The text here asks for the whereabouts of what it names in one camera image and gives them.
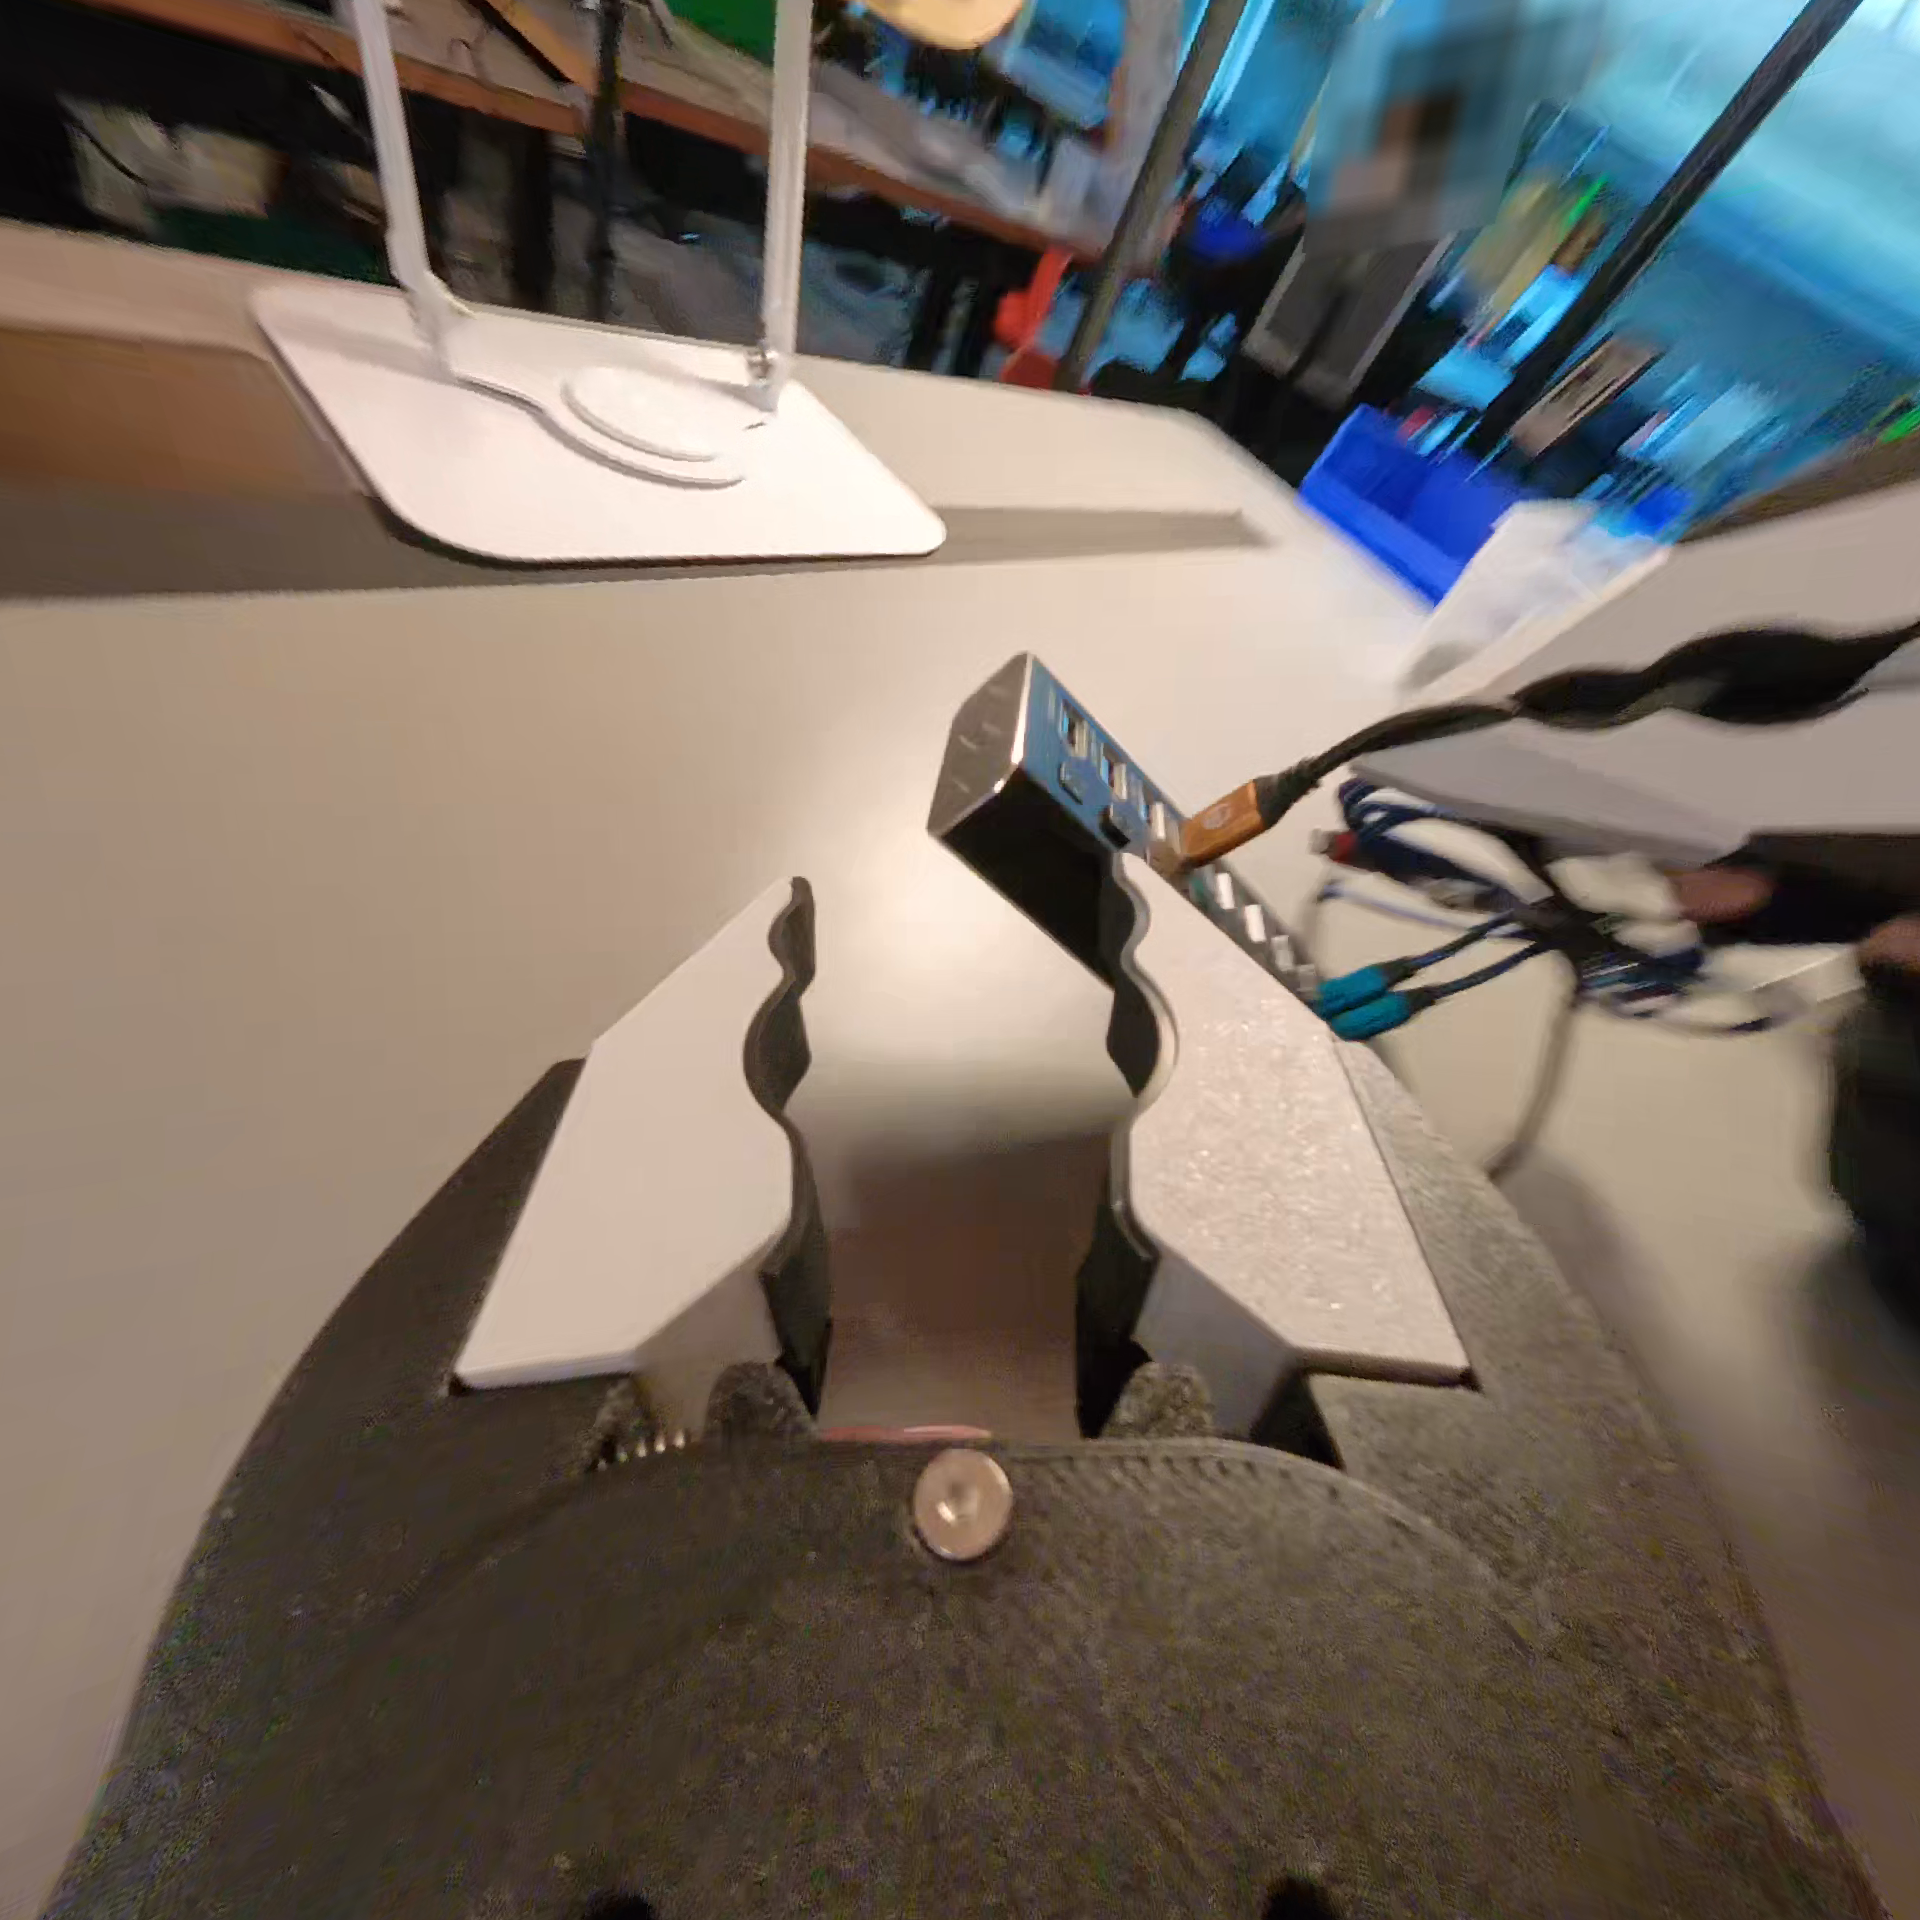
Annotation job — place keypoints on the document stand with instruction sheet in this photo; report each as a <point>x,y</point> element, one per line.
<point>600,434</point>

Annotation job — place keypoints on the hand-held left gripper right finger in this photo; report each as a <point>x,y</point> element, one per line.
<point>1290,1200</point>

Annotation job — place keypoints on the black long USB hub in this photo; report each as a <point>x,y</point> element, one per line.
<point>1035,886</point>

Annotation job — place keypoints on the grey metal pole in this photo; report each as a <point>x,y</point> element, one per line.
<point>1148,166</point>

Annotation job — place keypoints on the wooden table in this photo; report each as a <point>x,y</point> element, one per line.
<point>675,89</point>

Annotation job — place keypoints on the person's right hand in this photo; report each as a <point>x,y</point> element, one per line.
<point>1724,897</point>

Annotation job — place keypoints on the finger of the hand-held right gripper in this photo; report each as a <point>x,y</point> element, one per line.
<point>1800,579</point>
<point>1680,781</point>

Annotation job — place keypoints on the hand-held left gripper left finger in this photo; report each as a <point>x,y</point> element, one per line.
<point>645,1185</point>

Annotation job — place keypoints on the black pole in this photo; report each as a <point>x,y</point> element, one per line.
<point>1680,210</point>

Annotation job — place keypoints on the clear plastic bin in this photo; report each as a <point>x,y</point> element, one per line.
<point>1530,579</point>

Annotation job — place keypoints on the orange traffic cone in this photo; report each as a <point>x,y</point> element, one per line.
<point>1035,306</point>

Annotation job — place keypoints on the person's right forearm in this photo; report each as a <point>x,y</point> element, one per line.
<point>1881,1142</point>

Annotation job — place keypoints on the blue plastic bin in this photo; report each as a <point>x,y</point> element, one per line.
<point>1394,488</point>

